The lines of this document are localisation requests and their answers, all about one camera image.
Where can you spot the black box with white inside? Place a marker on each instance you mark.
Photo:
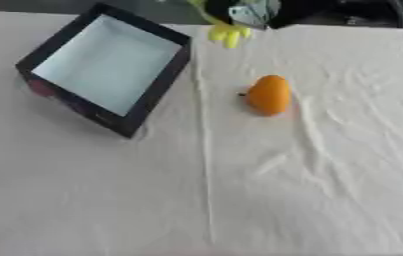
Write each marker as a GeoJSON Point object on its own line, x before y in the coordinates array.
{"type": "Point", "coordinates": [108, 60]}

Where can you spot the orange toy mango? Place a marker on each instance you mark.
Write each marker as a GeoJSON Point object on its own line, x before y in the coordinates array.
{"type": "Point", "coordinates": [268, 95]}

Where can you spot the yellow toy banana bunch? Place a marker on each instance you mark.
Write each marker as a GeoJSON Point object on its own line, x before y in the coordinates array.
{"type": "Point", "coordinates": [229, 34]}

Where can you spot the grey crumpled bag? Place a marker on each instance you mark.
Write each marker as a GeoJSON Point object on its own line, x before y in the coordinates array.
{"type": "Point", "coordinates": [254, 11]}

